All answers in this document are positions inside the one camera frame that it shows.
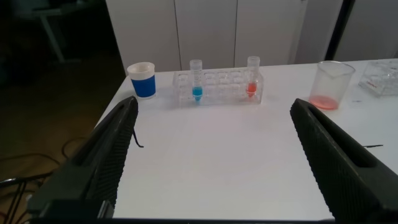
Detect white folding partition screen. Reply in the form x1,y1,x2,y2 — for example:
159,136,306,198
334,0,398,62
105,0,343,75

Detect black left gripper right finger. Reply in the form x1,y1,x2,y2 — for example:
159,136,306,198
289,98,398,224

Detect red pigment test tube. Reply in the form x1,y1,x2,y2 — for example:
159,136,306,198
246,55,261,98

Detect grey metal stand leg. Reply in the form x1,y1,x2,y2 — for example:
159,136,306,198
0,172,53,189

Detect white blue paper cup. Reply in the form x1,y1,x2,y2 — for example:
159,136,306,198
126,62,157,100

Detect clear plastic test tube rack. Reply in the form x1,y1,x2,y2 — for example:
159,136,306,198
172,67,265,108
358,58,398,98

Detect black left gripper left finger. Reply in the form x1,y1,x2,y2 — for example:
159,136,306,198
26,95,139,224

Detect clear plastic beaker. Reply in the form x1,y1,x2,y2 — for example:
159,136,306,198
308,60,356,111

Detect white standing desk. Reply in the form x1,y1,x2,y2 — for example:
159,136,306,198
15,0,103,65

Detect blue pigment test tube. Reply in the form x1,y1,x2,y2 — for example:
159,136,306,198
189,59,204,103

